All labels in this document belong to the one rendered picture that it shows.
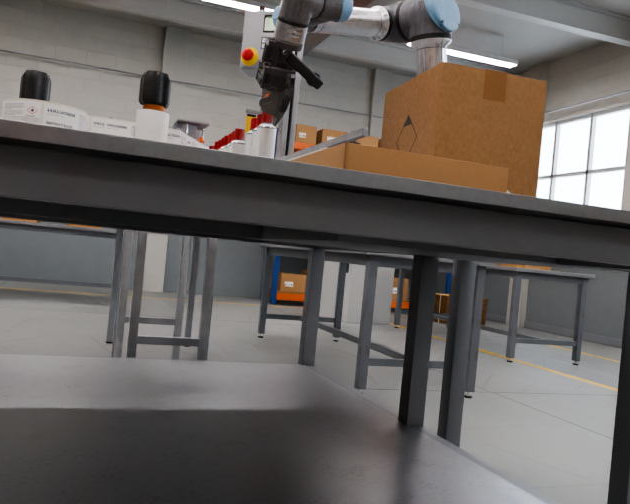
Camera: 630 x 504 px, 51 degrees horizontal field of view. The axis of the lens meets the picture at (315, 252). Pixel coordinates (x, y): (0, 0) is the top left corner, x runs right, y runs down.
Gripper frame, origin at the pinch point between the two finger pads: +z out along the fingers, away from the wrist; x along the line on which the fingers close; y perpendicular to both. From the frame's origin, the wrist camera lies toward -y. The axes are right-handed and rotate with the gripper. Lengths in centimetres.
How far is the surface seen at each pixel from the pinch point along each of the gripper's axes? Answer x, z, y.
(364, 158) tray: 79, -23, 10
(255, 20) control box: -57, -12, -2
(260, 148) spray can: -2.0, 8.7, 2.2
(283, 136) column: -33.0, 15.5, -12.7
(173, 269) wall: -646, 455, -92
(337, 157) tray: 77, -22, 13
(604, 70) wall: -539, 45, -550
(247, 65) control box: -51, 0, -1
